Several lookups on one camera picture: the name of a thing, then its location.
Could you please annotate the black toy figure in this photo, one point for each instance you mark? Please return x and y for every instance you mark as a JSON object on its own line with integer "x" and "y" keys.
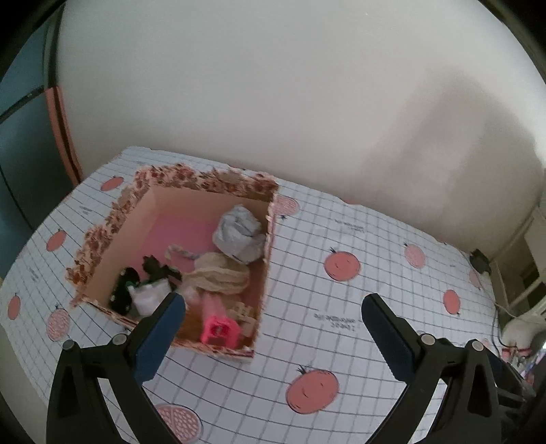
{"x": 121, "y": 299}

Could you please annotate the thin black panel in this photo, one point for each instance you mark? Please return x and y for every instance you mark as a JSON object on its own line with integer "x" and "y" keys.
{"x": 54, "y": 51}

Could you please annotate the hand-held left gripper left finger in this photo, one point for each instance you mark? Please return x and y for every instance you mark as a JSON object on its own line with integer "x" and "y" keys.
{"x": 162, "y": 337}

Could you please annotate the pink sealing clip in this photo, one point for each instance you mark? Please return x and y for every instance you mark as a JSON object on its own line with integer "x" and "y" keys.
{"x": 217, "y": 331}

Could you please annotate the dark grey refrigerator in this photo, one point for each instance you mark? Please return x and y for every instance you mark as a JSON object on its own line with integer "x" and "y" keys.
{"x": 21, "y": 149}

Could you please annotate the white plastic dispenser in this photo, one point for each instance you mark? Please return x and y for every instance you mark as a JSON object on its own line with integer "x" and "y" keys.
{"x": 147, "y": 299}

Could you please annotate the floral cardboard box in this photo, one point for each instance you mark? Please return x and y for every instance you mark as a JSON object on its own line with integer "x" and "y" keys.
{"x": 179, "y": 205}

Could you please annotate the black and gold figure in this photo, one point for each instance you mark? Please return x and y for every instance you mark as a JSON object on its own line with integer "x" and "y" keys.
{"x": 155, "y": 268}

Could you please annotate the white rounded object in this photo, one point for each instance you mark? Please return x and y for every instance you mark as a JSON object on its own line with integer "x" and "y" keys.
{"x": 520, "y": 331}

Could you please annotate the pink board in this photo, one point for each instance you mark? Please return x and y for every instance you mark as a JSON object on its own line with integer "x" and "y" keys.
{"x": 64, "y": 141}

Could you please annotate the black power adapter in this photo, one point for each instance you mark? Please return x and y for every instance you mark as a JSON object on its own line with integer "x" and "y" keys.
{"x": 480, "y": 260}

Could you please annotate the desktop with fruit-print cloth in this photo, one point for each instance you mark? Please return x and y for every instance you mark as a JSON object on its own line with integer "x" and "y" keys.
{"x": 298, "y": 256}

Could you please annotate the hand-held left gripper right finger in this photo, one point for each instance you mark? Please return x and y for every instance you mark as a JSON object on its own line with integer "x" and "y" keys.
{"x": 388, "y": 337}

